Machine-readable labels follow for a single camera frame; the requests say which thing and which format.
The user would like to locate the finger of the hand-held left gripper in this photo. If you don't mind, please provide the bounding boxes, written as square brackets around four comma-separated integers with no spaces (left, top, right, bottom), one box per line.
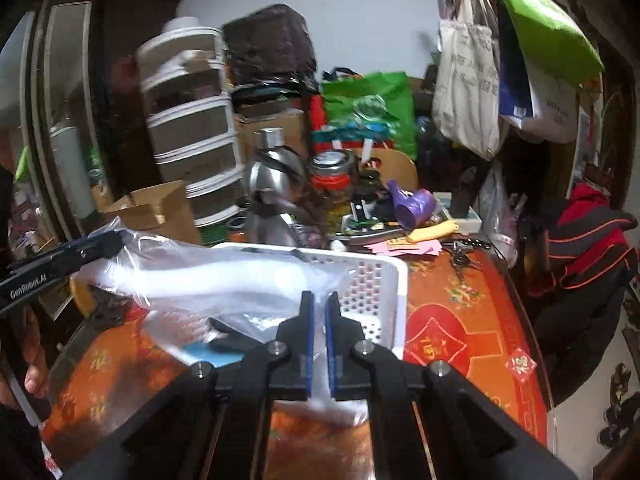
[47,231,124,281]

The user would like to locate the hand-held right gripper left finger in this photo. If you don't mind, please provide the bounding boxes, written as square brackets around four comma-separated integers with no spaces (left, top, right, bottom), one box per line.
[60,290,317,480]

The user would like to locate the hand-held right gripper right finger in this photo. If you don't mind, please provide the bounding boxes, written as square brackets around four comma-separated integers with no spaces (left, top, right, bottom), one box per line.
[324,291,581,480]

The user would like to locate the white perforated plastic basket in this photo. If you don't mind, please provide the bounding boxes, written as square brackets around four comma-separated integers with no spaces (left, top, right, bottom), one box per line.
[145,242,410,428]

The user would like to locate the clear plastic zip bag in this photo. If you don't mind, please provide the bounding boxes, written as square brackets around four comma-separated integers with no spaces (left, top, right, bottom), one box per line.
[75,217,351,361]

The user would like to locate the light blue wet wipes pack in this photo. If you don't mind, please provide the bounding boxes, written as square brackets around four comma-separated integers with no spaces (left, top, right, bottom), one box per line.
[182,342,241,368]

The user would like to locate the person's left hand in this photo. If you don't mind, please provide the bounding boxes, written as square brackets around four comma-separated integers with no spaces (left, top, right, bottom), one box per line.
[0,306,51,409]

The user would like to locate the brown cardboard box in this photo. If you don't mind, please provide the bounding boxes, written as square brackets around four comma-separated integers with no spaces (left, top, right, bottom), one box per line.
[102,180,203,246]
[235,110,311,161]

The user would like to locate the orange floral tablecloth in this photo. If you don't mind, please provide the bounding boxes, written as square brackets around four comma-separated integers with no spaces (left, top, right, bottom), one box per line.
[42,247,551,480]

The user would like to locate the pink paper slips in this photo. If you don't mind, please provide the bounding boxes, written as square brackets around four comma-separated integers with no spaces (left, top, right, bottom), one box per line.
[362,237,443,257]

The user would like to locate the dark wooden glass cabinet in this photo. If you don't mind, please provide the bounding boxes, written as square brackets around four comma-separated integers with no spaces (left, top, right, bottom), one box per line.
[20,0,151,241]

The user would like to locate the yellow cloth roll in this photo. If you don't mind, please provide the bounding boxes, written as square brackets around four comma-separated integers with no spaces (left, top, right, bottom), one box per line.
[407,220,458,243]

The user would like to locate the white stacked drawer tower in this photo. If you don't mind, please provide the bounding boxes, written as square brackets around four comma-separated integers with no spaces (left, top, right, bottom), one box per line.
[136,17,246,226]

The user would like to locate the bunch of keys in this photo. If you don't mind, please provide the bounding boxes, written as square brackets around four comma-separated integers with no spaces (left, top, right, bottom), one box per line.
[442,240,493,271]

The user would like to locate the glass jar red lid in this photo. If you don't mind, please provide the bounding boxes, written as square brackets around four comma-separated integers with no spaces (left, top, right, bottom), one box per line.
[309,150,357,206]

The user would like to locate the purple plastic object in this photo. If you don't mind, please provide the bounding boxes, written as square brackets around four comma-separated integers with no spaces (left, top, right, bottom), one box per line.
[387,179,437,228]

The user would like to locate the stainless steel kettle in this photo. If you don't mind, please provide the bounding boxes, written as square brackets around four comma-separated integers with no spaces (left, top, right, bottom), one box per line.
[242,127,321,248]

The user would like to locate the clear hanging plastic bag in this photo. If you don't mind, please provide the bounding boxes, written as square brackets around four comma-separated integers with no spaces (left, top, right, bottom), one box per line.
[480,160,521,266]

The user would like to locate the green shopping bag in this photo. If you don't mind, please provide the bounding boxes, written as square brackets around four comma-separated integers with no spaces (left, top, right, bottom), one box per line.
[320,71,418,158]

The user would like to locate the black wrapped box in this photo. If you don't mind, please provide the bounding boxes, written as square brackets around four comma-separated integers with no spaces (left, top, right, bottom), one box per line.
[222,4,318,92]

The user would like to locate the red and black jacket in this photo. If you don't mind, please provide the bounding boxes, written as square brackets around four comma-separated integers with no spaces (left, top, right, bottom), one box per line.
[522,183,640,311]

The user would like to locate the beige canvas tote bag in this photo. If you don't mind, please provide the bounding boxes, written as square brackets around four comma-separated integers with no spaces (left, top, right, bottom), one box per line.
[431,0,502,161]

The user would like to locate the blue and white bag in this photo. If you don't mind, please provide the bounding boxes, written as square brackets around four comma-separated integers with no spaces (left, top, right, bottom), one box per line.
[497,7,535,128]

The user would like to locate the white hanging bag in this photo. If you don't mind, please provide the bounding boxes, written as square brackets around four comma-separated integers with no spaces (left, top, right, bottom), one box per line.
[520,67,581,145]

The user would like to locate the bright green hanging bag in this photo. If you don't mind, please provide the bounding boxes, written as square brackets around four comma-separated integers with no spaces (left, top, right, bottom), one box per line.
[480,0,606,86]

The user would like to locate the dark carved wooden frame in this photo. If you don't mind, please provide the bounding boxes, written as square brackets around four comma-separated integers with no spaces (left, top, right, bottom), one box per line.
[565,0,640,201]

